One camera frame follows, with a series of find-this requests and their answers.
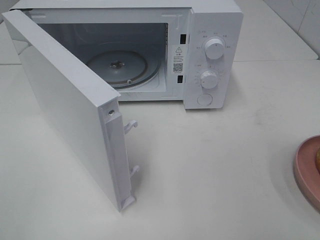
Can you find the round white door button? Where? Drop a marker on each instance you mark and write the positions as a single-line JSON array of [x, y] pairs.
[[205, 99]]

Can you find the white microwave knob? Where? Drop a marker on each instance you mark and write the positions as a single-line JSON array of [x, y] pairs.
[[214, 48], [209, 79]]

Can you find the white microwave door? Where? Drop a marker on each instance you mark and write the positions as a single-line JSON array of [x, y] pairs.
[[80, 105]]

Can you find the pink round plate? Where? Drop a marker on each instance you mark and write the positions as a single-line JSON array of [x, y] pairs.
[[305, 170]]

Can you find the burger with lettuce and cheese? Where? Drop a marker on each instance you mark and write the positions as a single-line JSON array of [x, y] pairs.
[[317, 160]]

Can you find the white warning label sticker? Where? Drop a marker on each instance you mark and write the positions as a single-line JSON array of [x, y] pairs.
[[178, 58]]

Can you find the white microwave oven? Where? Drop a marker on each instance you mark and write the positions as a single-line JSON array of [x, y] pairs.
[[87, 28]]

